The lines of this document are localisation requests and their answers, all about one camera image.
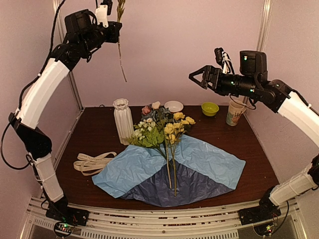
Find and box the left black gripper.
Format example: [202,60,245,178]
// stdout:
[80,20,123,52]

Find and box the pink orange white flower stem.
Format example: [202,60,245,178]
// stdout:
[117,0,127,83]

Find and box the blue pink flower bunch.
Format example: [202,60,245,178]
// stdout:
[141,102,173,124]

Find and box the yellow flower bunch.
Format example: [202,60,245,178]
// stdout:
[163,112,196,196]

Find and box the white green leafy flower bunch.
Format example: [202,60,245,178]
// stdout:
[126,118,172,189]

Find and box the light blue wrapping paper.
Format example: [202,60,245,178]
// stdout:
[92,135,245,198]

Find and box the beige printed ribbon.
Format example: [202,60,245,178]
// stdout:
[73,151,117,176]

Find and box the dark blue wrapping paper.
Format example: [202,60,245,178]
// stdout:
[120,163,232,207]

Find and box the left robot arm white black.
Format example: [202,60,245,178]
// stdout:
[10,9,122,221]

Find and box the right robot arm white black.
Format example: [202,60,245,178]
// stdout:
[188,49,319,220]

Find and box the white ribbed ceramic vase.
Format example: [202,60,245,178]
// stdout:
[113,99,134,145]

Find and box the green plastic bowl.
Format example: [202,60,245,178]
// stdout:
[201,102,219,117]

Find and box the white ceramic bowl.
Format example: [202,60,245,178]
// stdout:
[164,101,184,113]

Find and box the floral ceramic mug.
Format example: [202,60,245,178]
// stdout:
[226,100,247,126]

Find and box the right circuit board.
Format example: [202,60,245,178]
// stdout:
[253,223,281,238]

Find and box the circuit board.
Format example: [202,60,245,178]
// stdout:
[253,223,281,238]
[53,222,75,238]

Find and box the left circuit board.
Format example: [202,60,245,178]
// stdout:
[53,222,75,238]

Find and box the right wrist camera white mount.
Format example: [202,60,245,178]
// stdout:
[214,47,235,75]

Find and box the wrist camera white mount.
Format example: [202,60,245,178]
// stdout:
[214,47,235,75]
[95,0,113,28]

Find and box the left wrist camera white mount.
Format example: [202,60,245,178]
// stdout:
[95,0,113,28]

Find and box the right aluminium corner post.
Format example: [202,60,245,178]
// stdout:
[243,0,272,107]

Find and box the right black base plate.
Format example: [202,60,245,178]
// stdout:
[238,206,281,225]

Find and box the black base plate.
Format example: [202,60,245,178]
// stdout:
[238,206,281,225]
[45,207,89,226]

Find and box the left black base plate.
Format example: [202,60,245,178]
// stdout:
[45,207,89,226]

